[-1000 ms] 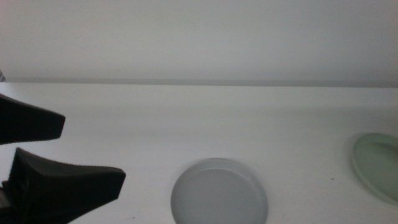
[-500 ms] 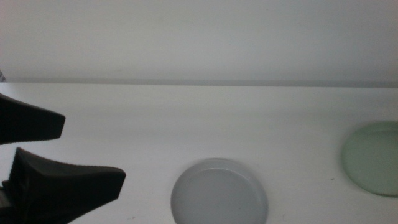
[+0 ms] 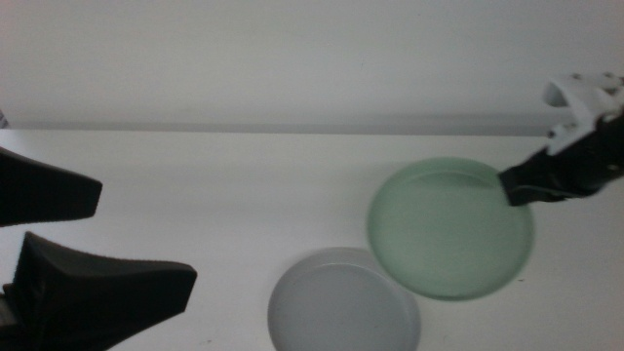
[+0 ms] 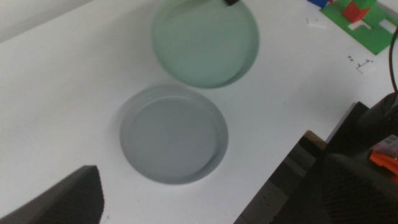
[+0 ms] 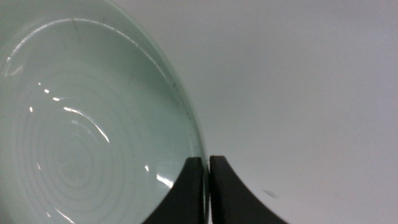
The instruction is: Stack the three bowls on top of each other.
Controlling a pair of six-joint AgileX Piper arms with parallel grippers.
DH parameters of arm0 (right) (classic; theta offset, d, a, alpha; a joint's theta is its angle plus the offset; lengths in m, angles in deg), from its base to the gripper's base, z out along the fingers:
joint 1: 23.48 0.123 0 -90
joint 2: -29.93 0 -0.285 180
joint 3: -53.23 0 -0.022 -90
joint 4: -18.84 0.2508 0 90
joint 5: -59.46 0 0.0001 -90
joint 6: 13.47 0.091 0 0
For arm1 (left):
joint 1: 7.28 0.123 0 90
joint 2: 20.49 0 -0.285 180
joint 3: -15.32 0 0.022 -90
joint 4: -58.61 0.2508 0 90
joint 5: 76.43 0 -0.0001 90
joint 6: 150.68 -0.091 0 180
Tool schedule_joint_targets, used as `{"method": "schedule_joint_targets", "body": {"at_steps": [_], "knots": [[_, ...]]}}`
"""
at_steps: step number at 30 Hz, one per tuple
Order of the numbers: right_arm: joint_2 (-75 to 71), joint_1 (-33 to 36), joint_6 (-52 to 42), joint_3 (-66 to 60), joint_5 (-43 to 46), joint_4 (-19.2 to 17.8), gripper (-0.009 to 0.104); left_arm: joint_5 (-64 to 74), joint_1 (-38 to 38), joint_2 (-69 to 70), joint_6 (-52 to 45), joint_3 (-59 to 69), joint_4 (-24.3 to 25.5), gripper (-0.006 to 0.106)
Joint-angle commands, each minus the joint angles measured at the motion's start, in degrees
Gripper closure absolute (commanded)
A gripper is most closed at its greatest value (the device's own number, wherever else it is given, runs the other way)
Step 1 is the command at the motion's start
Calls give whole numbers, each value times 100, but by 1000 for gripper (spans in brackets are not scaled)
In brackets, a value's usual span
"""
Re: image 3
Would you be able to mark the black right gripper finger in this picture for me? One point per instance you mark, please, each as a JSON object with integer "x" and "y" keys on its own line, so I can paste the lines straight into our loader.
{"x": 529, "y": 180}

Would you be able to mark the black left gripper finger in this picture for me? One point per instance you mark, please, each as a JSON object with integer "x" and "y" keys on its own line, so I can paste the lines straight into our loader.
{"x": 44, "y": 190}
{"x": 88, "y": 302}

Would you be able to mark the pale green shallow bowl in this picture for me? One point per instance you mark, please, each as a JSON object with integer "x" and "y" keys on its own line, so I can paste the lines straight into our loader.
{"x": 448, "y": 229}

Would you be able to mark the grey shallow bowl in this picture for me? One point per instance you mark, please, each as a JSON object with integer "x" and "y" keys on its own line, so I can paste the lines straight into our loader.
{"x": 336, "y": 312}

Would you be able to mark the white backdrop panel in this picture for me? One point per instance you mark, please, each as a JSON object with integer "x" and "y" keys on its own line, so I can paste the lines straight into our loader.
{"x": 292, "y": 58}

